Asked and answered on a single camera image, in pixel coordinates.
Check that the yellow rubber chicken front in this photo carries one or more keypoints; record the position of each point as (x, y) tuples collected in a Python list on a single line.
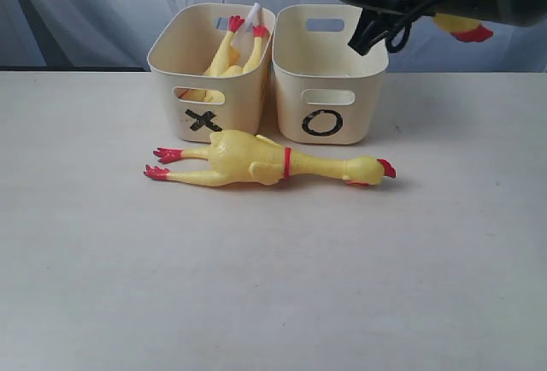
[(463, 29)]

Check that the yellow rubber chicken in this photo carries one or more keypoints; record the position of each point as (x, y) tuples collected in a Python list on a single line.
[(463, 29), (239, 157)]

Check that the headless yellow rubber chicken body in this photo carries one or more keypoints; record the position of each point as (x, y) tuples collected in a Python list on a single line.
[(225, 61)]

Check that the yellow rubber chicken back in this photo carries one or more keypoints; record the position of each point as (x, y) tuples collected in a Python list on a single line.
[(239, 157)]

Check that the cream bin marked O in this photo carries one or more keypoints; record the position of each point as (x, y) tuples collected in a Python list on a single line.
[(325, 92)]

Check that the cream bin marked X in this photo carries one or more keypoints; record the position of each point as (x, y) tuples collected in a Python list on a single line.
[(183, 52)]

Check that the white backdrop curtain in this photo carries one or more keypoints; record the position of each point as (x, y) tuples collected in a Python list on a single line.
[(105, 34)]

